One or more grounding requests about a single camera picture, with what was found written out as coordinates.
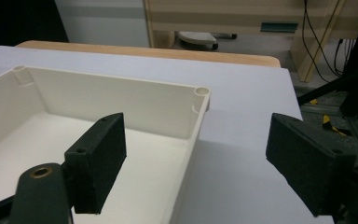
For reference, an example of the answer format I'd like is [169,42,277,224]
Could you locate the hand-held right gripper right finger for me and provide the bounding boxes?
[265,112,357,218]

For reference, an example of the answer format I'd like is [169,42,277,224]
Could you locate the black curtain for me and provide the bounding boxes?
[0,0,69,52]

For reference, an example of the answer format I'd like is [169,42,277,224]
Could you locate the black metal stand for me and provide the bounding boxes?
[297,0,358,118]

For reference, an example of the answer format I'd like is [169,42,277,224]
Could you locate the yellow black tape piece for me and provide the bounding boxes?
[322,114,348,136]

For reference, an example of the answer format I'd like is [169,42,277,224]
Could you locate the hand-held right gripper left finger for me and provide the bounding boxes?
[62,112,128,216]

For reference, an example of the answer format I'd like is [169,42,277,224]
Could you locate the white table sheet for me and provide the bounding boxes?
[0,45,335,224]

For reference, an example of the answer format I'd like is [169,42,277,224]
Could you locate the white plastic box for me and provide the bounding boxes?
[0,64,213,224]

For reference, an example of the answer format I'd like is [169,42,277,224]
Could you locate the teal drawer handle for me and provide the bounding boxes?
[260,21,299,34]

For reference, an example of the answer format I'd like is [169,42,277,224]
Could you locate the light wooden desk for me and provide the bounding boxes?
[143,0,358,83]

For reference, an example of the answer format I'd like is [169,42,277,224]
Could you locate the black desk cables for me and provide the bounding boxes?
[302,0,355,83]

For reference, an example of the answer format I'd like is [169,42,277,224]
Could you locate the white cabinet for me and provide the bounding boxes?
[54,0,152,49]

